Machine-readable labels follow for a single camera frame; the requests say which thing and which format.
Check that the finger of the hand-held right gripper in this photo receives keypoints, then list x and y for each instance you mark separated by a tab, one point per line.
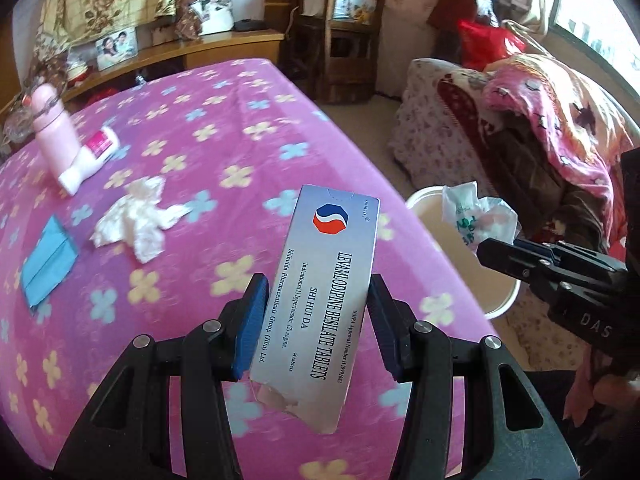
535	246
510	260

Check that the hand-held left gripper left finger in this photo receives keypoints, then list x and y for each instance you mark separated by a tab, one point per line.
252	325

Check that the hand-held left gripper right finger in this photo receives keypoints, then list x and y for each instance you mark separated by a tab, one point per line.
381	330

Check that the silver medicine box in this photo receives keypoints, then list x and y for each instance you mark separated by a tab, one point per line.
320	285

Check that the white plastic bucket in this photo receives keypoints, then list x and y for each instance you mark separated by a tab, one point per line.
425	215

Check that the person's right hand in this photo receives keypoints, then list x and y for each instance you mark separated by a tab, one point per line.
617	392

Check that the dark brown cloth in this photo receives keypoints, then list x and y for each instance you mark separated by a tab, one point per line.
540	180

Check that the pink printed blanket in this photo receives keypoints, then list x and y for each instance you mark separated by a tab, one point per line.
565	105

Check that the crumpled white tissue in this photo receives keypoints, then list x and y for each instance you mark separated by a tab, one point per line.
137	220

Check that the floral covered sofa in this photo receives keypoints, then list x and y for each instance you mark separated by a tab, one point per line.
430	120

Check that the red cushion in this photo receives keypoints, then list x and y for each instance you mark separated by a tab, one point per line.
487	45

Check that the pink floral tablecloth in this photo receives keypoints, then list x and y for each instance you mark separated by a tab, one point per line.
200	125

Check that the blue face mask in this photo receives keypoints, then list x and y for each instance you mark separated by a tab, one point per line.
47	260

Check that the white tube pink label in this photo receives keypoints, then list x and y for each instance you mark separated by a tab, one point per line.
92	157

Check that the window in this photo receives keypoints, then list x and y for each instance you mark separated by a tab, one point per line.
605	5

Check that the pink floral curtain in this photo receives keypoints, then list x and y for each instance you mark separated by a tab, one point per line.
410	15

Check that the dark wooden shelf chair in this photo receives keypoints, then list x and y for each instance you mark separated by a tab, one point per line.
345	45

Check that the pink thermos bottle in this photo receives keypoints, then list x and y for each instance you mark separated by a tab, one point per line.
55	130

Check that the black set-top box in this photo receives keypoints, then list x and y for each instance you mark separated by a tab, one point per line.
248	24

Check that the small framed couple photo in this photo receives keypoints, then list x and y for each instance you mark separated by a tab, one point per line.
116	49

